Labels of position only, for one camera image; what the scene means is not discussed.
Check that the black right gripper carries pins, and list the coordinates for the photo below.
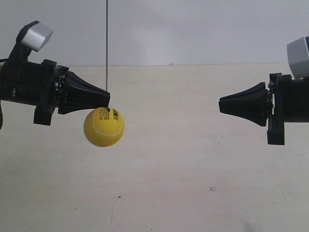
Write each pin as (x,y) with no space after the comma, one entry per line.
(291,104)

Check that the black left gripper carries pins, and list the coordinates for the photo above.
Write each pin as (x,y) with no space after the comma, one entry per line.
(48,86)

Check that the yellow tennis ball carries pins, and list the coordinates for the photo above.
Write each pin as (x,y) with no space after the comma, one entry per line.
(104,127)

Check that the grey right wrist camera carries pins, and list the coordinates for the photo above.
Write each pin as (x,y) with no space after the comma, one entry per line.
(298,57)

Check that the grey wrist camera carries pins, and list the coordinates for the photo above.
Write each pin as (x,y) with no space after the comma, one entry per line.
(298,57)
(37,36)

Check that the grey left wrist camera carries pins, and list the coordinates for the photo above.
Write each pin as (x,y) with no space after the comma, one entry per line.
(37,36)

